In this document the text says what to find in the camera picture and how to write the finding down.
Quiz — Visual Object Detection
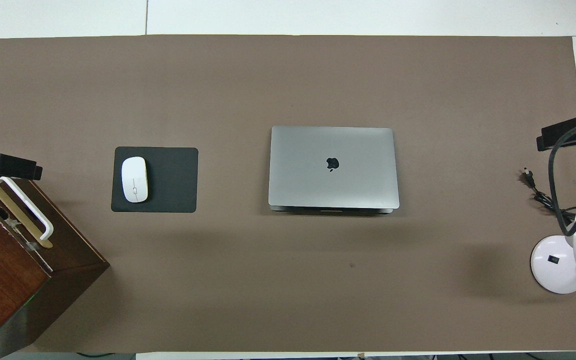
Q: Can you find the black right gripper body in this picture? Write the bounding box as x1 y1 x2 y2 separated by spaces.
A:
536 115 576 152

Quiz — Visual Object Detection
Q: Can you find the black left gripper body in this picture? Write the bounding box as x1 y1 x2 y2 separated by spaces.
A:
0 147 44 181

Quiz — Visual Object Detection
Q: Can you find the silver apple laptop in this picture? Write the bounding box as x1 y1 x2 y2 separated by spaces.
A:
268 125 400 215

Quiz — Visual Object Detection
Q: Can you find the dark wooden box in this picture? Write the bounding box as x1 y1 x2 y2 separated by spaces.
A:
0 172 110 360

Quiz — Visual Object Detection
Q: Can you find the white computer mouse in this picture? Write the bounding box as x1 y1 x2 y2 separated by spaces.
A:
121 156 149 203

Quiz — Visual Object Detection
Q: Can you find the white desk lamp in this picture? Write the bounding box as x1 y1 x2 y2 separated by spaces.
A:
530 206 576 295

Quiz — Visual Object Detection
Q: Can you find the black mouse pad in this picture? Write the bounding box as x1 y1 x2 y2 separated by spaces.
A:
111 146 199 213

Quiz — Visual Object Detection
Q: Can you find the brown table mat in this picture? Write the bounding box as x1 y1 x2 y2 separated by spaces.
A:
0 34 576 353

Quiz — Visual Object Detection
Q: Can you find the gold handle plate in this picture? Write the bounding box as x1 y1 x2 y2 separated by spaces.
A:
0 176 54 249

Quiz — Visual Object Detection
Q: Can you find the white box handle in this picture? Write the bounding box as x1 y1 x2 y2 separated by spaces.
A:
0 176 54 241

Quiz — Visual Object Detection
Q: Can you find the black lamp power cord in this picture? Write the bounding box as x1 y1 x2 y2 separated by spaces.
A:
519 169 576 224

